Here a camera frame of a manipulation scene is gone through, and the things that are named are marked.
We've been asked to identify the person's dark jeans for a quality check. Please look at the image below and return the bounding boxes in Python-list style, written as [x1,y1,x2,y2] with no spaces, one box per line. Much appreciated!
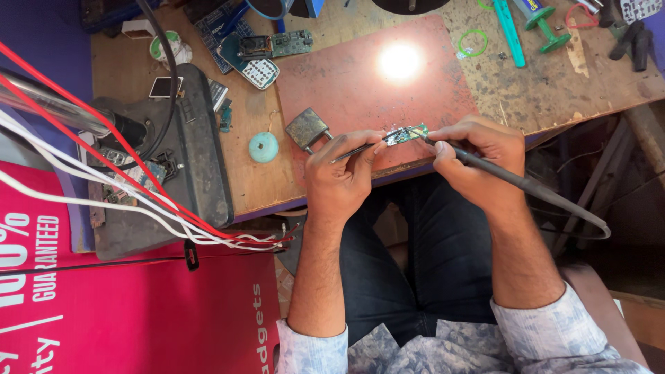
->
[339,173,500,348]

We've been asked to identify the person's light floral shirt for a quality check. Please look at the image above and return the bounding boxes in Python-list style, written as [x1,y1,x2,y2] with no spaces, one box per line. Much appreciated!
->
[274,282,654,374]

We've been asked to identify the red rubber band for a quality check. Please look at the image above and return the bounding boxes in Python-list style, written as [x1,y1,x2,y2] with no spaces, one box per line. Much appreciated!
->
[565,3,600,30]

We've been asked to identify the green rubber band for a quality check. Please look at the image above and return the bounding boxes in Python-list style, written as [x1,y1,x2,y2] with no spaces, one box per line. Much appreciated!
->
[458,28,489,58]

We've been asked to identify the teal round disc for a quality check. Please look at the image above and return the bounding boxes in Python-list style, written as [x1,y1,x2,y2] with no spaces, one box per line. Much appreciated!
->
[248,131,280,164]

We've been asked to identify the thick black cable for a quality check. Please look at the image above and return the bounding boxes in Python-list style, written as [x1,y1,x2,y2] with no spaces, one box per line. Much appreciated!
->
[86,0,180,175]

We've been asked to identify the black tool handles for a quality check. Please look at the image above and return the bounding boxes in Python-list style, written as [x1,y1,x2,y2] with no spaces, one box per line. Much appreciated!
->
[609,20,654,73]

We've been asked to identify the phone board with white keypad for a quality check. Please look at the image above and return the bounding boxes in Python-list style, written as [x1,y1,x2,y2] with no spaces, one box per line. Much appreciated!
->
[216,31,281,90]

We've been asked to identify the red work mat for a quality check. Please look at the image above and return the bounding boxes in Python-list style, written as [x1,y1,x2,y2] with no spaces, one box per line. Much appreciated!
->
[274,14,480,184]

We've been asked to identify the person's left hand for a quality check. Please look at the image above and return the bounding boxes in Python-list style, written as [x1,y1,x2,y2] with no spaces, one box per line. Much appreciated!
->
[305,129,389,222]

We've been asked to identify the wooden stool frame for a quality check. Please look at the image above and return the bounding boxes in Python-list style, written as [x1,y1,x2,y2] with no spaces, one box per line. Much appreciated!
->
[551,104,665,260]

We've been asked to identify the small green circuit board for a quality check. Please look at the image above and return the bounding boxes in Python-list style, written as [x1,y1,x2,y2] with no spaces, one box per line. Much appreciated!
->
[386,123,430,147]

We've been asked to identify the green phone circuit board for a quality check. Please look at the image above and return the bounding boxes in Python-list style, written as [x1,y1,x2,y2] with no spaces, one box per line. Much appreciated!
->
[238,29,314,61]

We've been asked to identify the green flux syringe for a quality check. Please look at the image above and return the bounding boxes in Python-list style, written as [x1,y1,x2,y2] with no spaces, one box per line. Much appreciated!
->
[512,0,573,54]

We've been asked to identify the black rework station base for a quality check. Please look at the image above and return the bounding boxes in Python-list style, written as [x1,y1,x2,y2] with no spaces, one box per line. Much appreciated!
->
[87,63,236,262]

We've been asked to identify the metal tweezers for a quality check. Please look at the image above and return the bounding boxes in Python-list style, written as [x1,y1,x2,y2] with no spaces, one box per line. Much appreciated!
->
[328,131,402,165]

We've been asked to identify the square tarnished metal tin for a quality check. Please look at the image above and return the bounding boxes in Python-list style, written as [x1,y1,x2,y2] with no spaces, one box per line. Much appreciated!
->
[284,107,334,156]

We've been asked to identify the thin black wire with clip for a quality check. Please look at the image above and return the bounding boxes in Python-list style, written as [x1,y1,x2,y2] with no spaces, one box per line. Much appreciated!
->
[0,239,289,275]

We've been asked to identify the small phone screen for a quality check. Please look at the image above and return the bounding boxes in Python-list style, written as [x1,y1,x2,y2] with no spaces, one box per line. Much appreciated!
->
[149,76,185,100]

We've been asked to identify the blue printed circuit sheet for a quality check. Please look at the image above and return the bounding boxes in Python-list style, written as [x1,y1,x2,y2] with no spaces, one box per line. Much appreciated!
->
[193,0,256,75]

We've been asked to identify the tiny teal circuit board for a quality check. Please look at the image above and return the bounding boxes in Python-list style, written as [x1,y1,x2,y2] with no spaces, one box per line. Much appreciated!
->
[218,99,234,134]

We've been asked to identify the white wire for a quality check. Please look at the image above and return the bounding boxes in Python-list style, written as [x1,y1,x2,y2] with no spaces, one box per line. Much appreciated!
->
[0,170,285,252]
[0,122,286,251]
[0,109,286,250]

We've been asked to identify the metal hot air gun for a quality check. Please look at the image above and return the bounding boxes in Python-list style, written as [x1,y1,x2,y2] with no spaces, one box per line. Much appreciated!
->
[0,66,149,152]

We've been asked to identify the black soldering iron with cable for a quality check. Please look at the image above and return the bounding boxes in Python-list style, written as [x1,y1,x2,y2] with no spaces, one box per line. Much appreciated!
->
[408,126,612,241]

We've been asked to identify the white keypad membrane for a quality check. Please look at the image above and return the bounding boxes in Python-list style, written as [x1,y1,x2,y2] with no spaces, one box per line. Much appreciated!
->
[620,0,665,25]

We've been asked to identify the small white box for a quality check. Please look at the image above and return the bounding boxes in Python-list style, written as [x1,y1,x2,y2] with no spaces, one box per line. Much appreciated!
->
[121,19,157,41]

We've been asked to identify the red wire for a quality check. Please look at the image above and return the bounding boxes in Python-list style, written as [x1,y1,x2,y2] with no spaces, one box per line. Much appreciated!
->
[0,42,299,245]
[0,75,294,247]

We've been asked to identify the red printed banner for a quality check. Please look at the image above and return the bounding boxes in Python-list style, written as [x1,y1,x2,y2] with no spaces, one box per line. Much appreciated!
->
[0,160,282,374]

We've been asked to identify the person's right hand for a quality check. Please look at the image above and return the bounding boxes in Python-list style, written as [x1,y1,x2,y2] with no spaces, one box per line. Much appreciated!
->
[426,115,527,212]

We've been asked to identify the teal tool handle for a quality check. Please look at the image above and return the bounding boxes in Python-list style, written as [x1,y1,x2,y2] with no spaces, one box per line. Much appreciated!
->
[493,0,527,69]

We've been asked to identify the circuit boards on station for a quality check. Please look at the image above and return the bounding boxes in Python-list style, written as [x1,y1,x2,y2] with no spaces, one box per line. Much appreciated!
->
[88,146,180,229]

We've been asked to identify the black lamp base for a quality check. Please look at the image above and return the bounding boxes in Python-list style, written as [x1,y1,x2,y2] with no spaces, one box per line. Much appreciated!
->
[370,0,451,16]

